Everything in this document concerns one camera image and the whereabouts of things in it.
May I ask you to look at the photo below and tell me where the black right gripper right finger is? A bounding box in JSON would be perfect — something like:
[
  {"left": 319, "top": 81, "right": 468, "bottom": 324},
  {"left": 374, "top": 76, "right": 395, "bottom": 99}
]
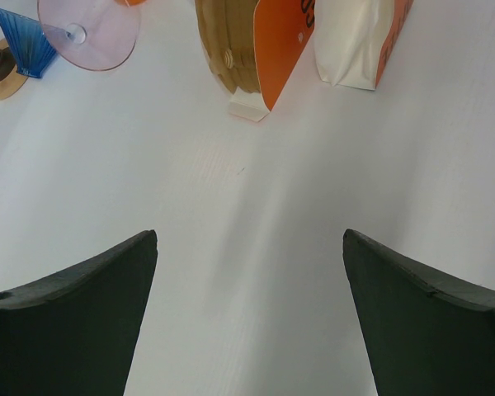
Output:
[{"left": 343, "top": 229, "right": 495, "bottom": 395}]

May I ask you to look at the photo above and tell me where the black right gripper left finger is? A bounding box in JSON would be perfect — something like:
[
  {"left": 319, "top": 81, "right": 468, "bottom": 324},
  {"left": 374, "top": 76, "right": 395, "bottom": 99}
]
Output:
[{"left": 0, "top": 230, "right": 158, "bottom": 395}]

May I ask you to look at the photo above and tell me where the wooden dripper holder ring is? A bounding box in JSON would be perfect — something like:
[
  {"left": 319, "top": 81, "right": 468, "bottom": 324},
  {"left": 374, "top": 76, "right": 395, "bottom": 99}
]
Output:
[{"left": 0, "top": 37, "right": 29, "bottom": 101}]

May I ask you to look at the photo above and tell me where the blue ribbed glass dripper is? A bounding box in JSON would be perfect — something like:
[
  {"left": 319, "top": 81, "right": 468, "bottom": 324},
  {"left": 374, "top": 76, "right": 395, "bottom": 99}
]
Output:
[{"left": 0, "top": 8, "right": 57, "bottom": 79}]

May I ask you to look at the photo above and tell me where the pink glass dripper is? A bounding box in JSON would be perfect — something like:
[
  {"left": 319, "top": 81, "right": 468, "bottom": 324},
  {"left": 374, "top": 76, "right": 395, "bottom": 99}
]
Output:
[{"left": 37, "top": 0, "right": 141, "bottom": 71}]

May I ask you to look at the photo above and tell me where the orange box of white filters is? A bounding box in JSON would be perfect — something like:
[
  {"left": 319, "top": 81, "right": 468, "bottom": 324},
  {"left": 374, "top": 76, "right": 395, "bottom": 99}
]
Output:
[{"left": 313, "top": 0, "right": 413, "bottom": 91}]

